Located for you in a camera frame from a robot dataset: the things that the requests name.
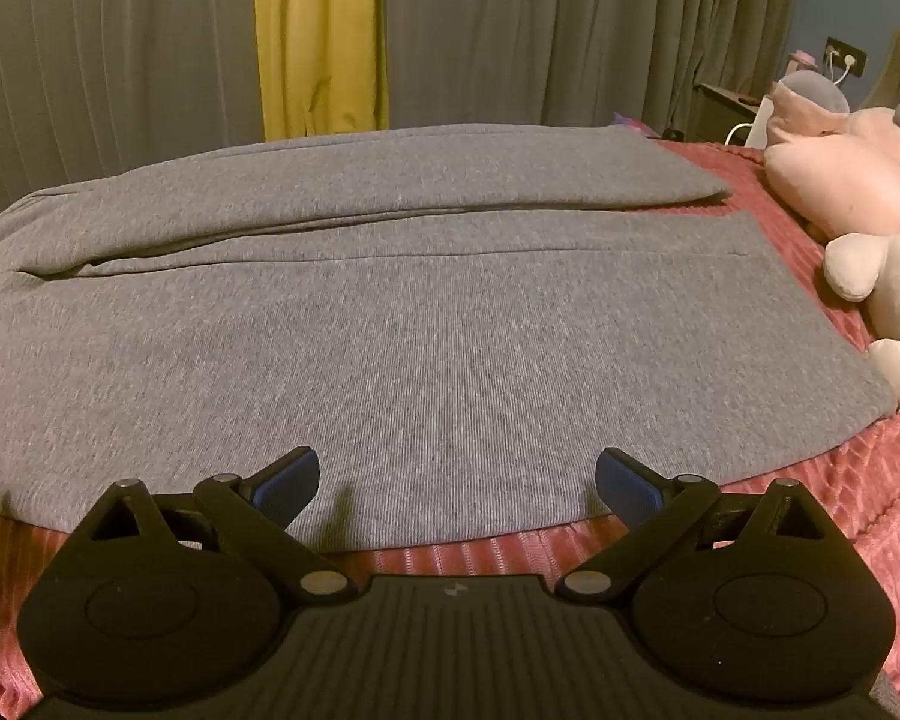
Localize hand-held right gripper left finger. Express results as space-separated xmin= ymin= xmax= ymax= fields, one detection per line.
xmin=90 ymin=447 xmax=350 ymax=602

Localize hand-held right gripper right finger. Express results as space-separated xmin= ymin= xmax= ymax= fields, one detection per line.
xmin=555 ymin=447 xmax=827 ymax=602

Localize grey pants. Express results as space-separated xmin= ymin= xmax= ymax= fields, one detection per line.
xmin=0 ymin=122 xmax=898 ymax=550

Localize pink ribbed blanket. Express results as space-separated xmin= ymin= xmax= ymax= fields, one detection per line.
xmin=0 ymin=127 xmax=900 ymax=720

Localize white plush toy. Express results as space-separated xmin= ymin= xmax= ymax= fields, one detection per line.
xmin=825 ymin=229 xmax=900 ymax=412

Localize person's grey clothing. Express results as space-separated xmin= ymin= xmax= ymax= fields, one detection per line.
xmin=868 ymin=671 xmax=900 ymax=720

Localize pink plush toy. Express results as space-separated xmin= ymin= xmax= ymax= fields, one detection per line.
xmin=763 ymin=71 xmax=900 ymax=242

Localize dark nightstand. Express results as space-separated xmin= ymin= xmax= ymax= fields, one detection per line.
xmin=694 ymin=82 xmax=777 ymax=140

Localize yellow curtain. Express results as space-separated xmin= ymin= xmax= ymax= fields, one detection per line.
xmin=253 ymin=0 xmax=389 ymax=142

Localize white cable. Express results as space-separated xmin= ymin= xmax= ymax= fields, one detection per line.
xmin=726 ymin=52 xmax=854 ymax=149

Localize wall socket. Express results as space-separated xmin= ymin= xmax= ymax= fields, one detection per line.
xmin=825 ymin=36 xmax=869 ymax=78

